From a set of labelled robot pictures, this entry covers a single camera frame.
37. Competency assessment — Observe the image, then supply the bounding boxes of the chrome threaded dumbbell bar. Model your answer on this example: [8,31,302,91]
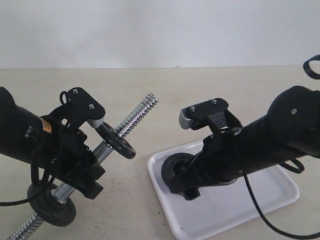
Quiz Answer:
[8,93,158,240]

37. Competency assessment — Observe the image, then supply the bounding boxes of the black plate on bar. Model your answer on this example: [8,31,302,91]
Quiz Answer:
[95,122,136,160]
[29,183,77,227]

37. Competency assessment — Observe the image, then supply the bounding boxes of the black plate on bar left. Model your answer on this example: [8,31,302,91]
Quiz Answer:
[29,183,77,227]

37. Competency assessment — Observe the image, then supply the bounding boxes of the black plate on bar right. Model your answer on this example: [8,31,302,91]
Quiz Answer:
[95,122,136,160]

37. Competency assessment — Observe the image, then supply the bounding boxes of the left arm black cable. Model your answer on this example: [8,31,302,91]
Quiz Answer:
[0,124,76,207]

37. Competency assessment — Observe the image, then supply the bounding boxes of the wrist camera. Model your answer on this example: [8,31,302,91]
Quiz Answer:
[59,87,106,129]
[178,97,229,130]

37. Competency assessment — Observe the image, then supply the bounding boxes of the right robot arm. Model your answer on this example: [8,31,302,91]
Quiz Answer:
[161,86,320,201]

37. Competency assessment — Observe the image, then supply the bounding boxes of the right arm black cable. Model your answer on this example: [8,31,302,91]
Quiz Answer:
[239,54,320,238]

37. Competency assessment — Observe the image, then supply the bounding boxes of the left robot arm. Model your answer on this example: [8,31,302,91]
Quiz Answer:
[0,87,106,199]

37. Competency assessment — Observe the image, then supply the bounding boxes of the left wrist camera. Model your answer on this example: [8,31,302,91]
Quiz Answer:
[59,87,106,129]

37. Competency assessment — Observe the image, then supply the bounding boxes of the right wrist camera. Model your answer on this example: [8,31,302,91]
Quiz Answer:
[178,97,229,130]

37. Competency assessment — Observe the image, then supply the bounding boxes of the black weight plate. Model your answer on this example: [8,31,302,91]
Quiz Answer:
[161,152,194,194]

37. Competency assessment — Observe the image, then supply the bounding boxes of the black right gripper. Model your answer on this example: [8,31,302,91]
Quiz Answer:
[168,129,248,201]

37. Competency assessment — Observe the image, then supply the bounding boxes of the white rectangular tray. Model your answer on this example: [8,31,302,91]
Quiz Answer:
[147,140,300,240]

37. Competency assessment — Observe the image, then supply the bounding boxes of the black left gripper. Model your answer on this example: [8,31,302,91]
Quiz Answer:
[48,127,105,199]

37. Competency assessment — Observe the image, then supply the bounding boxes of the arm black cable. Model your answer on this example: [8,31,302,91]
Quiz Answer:
[0,124,76,207]
[239,54,320,238]

